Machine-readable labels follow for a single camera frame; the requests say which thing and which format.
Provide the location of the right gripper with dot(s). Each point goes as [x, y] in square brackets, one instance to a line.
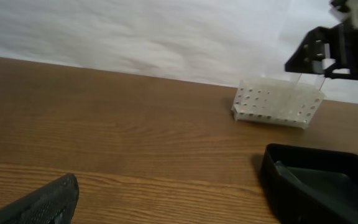
[356, 49]

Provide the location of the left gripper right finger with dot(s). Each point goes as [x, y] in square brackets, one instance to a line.
[309, 211]

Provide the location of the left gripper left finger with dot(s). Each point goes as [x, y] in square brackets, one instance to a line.
[45, 205]

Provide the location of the black tray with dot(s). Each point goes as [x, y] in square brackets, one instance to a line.
[328, 180]

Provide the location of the white test tube rack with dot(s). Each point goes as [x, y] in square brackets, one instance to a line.
[269, 105]

